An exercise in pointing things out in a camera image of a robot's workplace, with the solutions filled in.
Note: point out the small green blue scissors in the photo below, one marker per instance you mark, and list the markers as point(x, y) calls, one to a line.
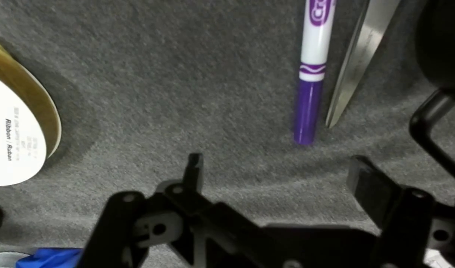
point(359, 53)

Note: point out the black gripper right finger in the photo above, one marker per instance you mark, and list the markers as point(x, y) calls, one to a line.
point(371, 186)

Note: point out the gold ribbon spool white label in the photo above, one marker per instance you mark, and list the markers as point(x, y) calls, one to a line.
point(14, 134)

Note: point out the white blue ribbon spool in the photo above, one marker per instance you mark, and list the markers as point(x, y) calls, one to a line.
point(5, 260)

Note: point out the blue ribbon piece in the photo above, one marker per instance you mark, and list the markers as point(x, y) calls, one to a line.
point(54, 257)

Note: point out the purple white marker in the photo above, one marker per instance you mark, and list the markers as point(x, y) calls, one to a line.
point(314, 49)

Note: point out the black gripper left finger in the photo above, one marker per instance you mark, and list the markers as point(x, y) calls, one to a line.
point(194, 172)

